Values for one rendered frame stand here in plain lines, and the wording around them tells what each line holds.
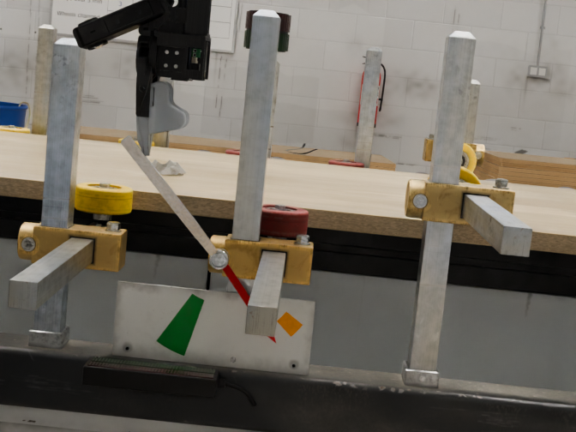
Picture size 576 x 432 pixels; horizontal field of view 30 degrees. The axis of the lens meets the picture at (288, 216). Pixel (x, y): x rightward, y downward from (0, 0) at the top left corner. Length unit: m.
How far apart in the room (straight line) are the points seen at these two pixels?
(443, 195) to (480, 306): 0.31
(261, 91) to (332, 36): 7.13
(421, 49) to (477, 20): 0.49
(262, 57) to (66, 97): 0.26
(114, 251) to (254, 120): 0.25
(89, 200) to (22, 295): 0.38
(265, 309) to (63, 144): 0.46
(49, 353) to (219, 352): 0.22
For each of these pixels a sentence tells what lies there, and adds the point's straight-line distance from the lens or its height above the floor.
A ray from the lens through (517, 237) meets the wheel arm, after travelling 1.12.
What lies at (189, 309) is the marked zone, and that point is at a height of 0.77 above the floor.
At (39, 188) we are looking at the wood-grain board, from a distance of 1.60.
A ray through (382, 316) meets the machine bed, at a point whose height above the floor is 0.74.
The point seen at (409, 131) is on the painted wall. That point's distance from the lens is 8.58.
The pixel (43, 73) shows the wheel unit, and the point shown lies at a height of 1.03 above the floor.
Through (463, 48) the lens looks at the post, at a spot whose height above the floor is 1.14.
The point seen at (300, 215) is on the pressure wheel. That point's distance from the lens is 1.45.
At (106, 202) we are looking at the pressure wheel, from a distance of 1.50.
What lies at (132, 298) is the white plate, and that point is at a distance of 1.43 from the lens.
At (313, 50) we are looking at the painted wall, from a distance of 8.49.
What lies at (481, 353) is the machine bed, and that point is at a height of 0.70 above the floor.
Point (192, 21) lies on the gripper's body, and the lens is 1.31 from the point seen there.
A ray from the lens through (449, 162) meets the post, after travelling 1.40.
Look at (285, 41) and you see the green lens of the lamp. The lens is 1.43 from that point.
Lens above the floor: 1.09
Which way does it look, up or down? 8 degrees down
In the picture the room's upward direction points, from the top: 6 degrees clockwise
